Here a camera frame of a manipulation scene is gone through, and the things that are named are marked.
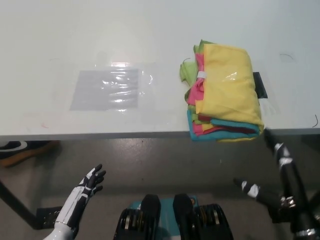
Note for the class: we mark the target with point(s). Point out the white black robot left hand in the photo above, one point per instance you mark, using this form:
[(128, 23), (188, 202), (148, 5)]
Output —
[(82, 192)]

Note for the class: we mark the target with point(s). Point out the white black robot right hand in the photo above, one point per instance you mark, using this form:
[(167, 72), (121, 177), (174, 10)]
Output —
[(290, 175)]

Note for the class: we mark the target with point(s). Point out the teal microfibre cloth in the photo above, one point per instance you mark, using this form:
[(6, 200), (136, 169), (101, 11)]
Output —
[(200, 137)]

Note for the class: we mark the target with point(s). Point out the green microfibre cloth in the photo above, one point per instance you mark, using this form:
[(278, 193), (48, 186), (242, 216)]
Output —
[(188, 71)]

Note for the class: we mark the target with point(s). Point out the black teal robot body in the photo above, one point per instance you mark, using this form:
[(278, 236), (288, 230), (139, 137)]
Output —
[(185, 217)]

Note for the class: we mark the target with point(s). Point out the black table leg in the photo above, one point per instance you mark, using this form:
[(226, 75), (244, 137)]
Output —
[(17, 203)]

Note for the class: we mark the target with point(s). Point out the black and orange shoe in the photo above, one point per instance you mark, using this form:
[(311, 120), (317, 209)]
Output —
[(30, 152)]

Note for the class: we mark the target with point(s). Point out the black tape strip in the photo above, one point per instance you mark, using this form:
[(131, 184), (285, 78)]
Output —
[(261, 86)]

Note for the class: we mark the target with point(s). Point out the grey rectangular sheet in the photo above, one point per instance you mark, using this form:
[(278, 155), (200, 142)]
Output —
[(87, 92)]

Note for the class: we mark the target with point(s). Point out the clear plastic film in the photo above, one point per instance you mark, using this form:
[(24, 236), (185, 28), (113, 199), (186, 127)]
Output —
[(146, 82)]

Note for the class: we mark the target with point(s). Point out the white cloth label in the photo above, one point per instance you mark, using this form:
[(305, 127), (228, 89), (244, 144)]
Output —
[(202, 75)]

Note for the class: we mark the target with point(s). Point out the black floor base plate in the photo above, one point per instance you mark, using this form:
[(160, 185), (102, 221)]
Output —
[(48, 217), (273, 215)]

